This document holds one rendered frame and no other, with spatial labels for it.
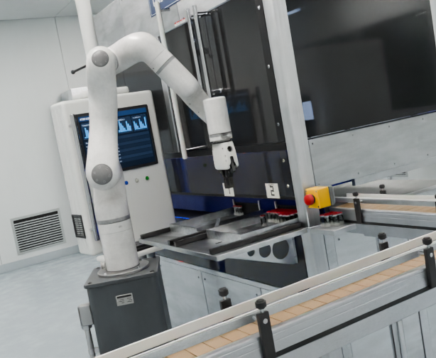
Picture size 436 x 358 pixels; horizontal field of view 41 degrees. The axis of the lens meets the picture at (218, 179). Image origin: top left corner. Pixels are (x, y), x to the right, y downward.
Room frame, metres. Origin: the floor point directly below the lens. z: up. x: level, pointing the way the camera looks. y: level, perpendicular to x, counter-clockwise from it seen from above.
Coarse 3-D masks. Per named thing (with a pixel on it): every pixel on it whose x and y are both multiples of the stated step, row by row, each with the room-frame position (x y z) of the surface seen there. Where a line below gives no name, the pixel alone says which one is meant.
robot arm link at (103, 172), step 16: (96, 48) 2.01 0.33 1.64; (96, 64) 1.98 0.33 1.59; (112, 64) 2.00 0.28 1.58; (96, 80) 2.01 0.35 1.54; (112, 80) 2.03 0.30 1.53; (96, 96) 2.04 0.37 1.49; (112, 96) 2.06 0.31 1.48; (96, 112) 2.05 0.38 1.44; (112, 112) 2.06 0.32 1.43; (96, 128) 2.04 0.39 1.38; (112, 128) 2.06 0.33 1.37; (96, 144) 2.02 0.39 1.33; (112, 144) 2.03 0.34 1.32; (96, 160) 1.99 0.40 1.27; (112, 160) 2.00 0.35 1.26; (96, 176) 1.98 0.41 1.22; (112, 176) 1.99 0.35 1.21
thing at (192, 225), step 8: (232, 208) 2.75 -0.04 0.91; (200, 216) 2.67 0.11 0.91; (208, 216) 2.69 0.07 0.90; (216, 216) 2.71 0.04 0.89; (224, 216) 2.73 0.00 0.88; (232, 216) 2.69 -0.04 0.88; (240, 216) 2.47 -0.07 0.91; (248, 216) 2.49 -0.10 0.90; (176, 224) 2.60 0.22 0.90; (184, 224) 2.62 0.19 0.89; (192, 224) 2.64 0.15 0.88; (200, 224) 2.62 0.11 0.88; (208, 224) 2.40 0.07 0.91; (176, 232) 2.54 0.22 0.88; (184, 232) 2.47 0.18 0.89; (192, 232) 2.40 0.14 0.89
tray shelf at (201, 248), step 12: (300, 228) 2.17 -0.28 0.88; (144, 240) 2.50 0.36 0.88; (156, 240) 2.44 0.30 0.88; (204, 240) 2.26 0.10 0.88; (216, 240) 2.22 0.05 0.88; (264, 240) 2.07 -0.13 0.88; (276, 240) 2.08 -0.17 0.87; (180, 252) 2.20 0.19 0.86; (192, 252) 2.11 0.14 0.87; (204, 252) 2.05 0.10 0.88; (228, 252) 1.98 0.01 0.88; (240, 252) 2.00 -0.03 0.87
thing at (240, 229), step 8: (256, 216) 2.41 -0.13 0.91; (224, 224) 2.33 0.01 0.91; (232, 224) 2.35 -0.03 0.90; (240, 224) 2.37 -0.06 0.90; (248, 224) 2.39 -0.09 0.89; (256, 224) 2.38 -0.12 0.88; (272, 224) 2.32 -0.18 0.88; (280, 224) 2.16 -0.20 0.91; (288, 224) 2.18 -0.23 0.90; (208, 232) 2.28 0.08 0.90; (216, 232) 2.23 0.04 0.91; (224, 232) 2.17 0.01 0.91; (232, 232) 2.31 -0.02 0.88; (240, 232) 2.28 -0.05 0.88; (248, 232) 2.09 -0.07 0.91; (256, 232) 2.10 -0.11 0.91; (224, 240) 2.18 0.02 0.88; (232, 240) 2.13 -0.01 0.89
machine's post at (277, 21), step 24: (264, 0) 2.18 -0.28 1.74; (288, 24) 2.17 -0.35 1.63; (288, 48) 2.16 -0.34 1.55; (288, 72) 2.15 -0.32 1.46; (288, 96) 2.15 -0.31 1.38; (288, 120) 2.16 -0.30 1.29; (288, 144) 2.18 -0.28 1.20; (312, 216) 2.16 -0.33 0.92; (312, 240) 2.15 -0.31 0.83; (312, 264) 2.15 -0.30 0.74
